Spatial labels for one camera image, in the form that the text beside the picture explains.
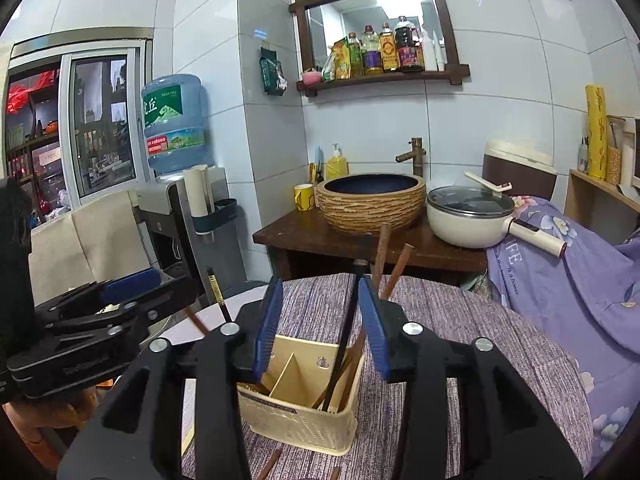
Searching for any dark soy sauce bottle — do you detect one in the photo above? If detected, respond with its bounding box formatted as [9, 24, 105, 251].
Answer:
[394, 16, 426, 73]

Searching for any cream plastic utensil holder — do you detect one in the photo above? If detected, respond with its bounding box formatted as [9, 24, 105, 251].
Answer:
[236, 334, 365, 457]

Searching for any brown chopsticks pair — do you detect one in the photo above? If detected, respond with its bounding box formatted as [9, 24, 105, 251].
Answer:
[311, 244, 415, 409]

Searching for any brown white rice cooker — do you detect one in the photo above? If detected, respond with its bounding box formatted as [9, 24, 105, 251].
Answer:
[482, 140, 559, 202]

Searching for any white rice paddle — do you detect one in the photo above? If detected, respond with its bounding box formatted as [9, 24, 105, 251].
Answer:
[464, 171, 514, 194]

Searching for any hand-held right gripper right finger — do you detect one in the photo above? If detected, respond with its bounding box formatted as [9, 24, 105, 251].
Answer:
[357, 275, 583, 480]

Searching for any yellow cup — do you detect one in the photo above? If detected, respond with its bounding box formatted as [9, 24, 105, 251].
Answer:
[293, 183, 316, 211]

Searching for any purple grey striped tablecloth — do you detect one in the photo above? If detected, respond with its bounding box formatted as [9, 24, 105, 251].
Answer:
[182, 272, 594, 480]

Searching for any green wall packet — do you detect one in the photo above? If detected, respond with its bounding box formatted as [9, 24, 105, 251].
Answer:
[259, 46, 289, 97]

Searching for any blue water jug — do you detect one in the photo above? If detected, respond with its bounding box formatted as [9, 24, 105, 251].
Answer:
[141, 74, 209, 176]

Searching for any white pot glass lid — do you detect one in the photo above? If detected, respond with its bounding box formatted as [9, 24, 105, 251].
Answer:
[426, 185, 569, 259]

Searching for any sliding glass window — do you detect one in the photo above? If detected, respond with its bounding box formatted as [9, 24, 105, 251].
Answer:
[5, 40, 154, 222]

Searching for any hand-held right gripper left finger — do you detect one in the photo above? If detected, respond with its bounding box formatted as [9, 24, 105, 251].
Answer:
[57, 276, 284, 480]

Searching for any yellow cling film roll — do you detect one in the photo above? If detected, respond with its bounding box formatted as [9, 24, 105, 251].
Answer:
[585, 85, 609, 179]

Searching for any dark brown chopstick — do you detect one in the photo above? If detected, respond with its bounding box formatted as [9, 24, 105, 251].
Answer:
[322, 258, 363, 412]

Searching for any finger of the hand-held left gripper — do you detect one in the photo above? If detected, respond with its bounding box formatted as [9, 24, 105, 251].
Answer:
[60, 267, 162, 306]
[35, 276, 198, 343]

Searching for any dark wooden counter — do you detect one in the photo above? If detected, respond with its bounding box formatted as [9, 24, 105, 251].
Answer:
[252, 207, 489, 287]

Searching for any bronze faucet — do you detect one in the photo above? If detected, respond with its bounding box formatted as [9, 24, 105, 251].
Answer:
[395, 137, 427, 177]

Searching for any yellow seasoning packet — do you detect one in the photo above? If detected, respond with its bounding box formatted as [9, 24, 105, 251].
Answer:
[331, 37, 351, 81]

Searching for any yellow label sauce bottle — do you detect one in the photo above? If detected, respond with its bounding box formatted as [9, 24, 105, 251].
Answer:
[378, 22, 400, 74]

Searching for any grey water dispenser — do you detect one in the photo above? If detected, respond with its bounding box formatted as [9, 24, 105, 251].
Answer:
[136, 165, 249, 302]

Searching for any wooden framed mirror shelf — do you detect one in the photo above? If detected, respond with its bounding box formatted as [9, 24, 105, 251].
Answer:
[288, 0, 471, 97]

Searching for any orange snack bag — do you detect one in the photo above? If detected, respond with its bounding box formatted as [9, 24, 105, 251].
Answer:
[10, 385, 118, 442]

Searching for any woven basin sink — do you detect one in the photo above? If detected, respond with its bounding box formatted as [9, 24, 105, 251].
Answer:
[314, 173, 429, 235]

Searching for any purple label oil bottle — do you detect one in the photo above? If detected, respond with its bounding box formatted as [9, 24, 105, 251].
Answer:
[361, 25, 384, 77]

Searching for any purple floral cloth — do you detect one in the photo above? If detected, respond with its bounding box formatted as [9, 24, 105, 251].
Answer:
[470, 195, 640, 467]

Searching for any yellow soap pump bottle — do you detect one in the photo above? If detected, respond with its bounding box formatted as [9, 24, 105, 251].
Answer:
[326, 143, 350, 181]

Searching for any teal white cup holder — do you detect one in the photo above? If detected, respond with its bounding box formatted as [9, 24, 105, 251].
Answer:
[192, 198, 239, 236]

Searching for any glass jar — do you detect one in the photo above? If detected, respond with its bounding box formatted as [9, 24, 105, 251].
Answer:
[606, 115, 626, 185]

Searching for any beige cloth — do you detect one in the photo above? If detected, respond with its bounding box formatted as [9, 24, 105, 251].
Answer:
[27, 190, 157, 307]

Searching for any white squeeze bottle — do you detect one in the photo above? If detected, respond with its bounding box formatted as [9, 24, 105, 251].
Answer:
[422, 27, 446, 72]

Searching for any light wooden shelf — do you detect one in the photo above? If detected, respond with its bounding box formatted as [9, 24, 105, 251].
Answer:
[569, 168, 640, 247]

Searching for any green bottle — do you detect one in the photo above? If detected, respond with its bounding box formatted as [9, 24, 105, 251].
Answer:
[346, 32, 364, 79]

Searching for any black chopstick gold band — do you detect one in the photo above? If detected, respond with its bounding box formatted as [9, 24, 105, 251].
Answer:
[206, 268, 233, 324]

